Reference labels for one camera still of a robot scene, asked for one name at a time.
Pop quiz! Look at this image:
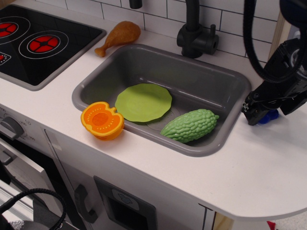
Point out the green toy plate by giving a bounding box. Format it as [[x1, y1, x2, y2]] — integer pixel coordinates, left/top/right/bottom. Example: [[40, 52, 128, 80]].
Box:
[[115, 83, 172, 122]]

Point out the green toy bitter melon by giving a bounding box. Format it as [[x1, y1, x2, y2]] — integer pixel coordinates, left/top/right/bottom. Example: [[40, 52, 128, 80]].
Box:
[[160, 109, 220, 143]]

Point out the brown toy chicken drumstick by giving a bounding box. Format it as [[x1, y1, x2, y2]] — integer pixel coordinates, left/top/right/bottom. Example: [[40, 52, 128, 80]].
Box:
[[94, 21, 141, 57]]

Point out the blue toy blueberries cluster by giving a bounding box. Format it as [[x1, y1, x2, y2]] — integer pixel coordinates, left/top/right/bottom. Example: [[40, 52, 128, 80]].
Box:
[[258, 109, 279, 124]]

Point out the grey toy sink basin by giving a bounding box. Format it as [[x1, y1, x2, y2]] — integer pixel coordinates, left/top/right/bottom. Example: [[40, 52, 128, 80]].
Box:
[[72, 44, 251, 157]]

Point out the black toy stovetop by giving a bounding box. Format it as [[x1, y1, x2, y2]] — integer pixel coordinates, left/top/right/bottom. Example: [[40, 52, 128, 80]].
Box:
[[0, 4, 106, 91]]

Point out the black toy faucet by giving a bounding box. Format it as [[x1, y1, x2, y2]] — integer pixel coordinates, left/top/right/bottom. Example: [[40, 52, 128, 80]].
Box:
[[177, 0, 219, 58]]

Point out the grey cabinet door handle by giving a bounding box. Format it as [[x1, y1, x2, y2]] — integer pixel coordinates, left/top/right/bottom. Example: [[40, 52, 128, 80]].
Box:
[[74, 184, 98, 223]]

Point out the grey dishwasher panel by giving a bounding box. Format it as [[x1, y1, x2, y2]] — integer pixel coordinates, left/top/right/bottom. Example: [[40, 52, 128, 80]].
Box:
[[94, 176, 158, 230]]

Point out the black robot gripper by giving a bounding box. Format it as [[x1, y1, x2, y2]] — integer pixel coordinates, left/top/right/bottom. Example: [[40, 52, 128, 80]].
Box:
[[242, 39, 307, 126]]

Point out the grey oven knob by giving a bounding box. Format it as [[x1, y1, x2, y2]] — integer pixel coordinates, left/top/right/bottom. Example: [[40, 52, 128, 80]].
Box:
[[0, 117, 24, 140]]

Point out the black braided foreground cable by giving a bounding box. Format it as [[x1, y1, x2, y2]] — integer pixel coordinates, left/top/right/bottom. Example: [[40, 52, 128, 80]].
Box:
[[0, 188, 67, 230]]

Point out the wooden side panel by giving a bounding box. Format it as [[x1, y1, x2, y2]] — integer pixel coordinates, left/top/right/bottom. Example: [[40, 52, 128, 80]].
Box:
[[268, 12, 291, 59]]

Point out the orange toy pumpkin half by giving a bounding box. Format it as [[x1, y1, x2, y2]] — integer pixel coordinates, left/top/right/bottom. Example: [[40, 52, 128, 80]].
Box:
[[81, 102, 124, 141]]

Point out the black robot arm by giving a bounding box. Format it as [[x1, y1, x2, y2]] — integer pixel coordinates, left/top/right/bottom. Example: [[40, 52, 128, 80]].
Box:
[[242, 0, 307, 126]]

